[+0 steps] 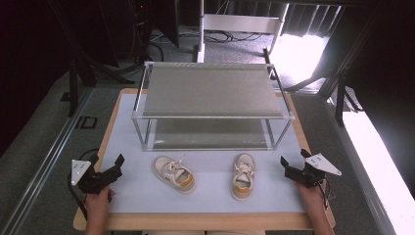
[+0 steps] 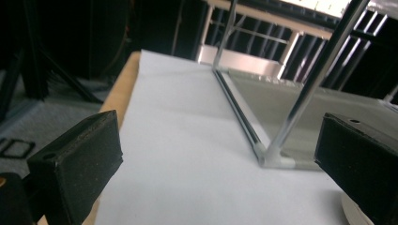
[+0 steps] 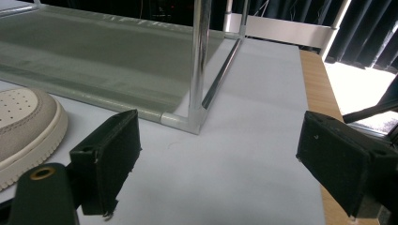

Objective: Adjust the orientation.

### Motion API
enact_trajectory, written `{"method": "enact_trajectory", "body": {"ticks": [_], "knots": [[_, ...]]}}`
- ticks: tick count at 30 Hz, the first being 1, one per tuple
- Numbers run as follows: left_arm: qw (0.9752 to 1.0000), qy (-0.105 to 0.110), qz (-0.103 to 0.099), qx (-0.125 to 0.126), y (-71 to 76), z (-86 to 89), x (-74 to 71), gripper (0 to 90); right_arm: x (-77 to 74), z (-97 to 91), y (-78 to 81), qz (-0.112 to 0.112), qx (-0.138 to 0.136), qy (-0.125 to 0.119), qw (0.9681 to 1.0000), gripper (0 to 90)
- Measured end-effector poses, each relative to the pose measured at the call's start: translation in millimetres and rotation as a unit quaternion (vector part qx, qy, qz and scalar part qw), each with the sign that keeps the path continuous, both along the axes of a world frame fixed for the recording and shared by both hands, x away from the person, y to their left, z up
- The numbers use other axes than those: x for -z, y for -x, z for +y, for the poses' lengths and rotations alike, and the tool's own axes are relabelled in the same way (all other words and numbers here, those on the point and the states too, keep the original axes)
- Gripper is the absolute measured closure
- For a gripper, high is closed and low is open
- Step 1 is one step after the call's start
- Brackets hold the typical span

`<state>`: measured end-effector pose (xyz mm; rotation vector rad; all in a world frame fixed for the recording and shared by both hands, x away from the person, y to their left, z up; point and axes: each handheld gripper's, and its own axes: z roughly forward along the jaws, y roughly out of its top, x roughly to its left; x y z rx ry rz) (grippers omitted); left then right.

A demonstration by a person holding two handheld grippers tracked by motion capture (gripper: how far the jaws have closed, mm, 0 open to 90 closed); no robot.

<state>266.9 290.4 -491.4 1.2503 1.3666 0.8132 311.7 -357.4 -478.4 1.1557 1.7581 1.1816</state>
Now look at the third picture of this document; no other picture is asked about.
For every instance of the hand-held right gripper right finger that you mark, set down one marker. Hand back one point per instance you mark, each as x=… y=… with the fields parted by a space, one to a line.
x=334 y=162

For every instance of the black stand leg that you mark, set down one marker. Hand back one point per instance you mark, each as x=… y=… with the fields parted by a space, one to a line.
x=369 y=111

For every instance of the dark curtain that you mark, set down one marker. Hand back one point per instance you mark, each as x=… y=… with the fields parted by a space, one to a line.
x=366 y=31

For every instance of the beige and white sneaker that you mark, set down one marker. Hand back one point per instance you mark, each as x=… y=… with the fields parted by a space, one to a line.
x=25 y=131

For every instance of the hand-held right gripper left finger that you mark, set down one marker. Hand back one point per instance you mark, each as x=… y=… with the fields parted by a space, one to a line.
x=108 y=156

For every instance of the white table cover sheet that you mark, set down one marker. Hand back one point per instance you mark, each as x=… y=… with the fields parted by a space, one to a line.
x=225 y=150

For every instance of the white metal frame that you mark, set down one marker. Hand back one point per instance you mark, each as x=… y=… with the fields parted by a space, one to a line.
x=281 y=31

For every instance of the metal shoe rack grey shelf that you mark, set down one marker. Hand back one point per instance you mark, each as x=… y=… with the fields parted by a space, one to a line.
x=103 y=65

